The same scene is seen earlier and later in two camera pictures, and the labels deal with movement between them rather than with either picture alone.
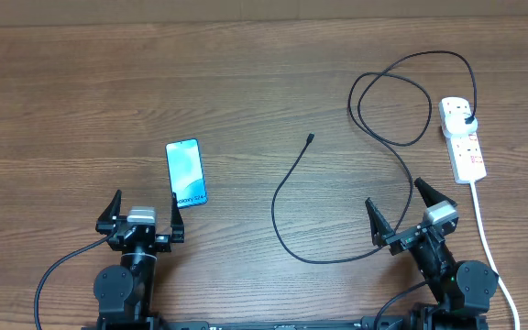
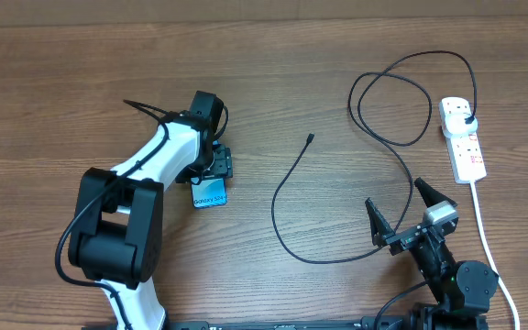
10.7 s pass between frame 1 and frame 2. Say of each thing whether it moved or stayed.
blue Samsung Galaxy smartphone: moved
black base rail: stayed
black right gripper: stayed
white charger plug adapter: stayed
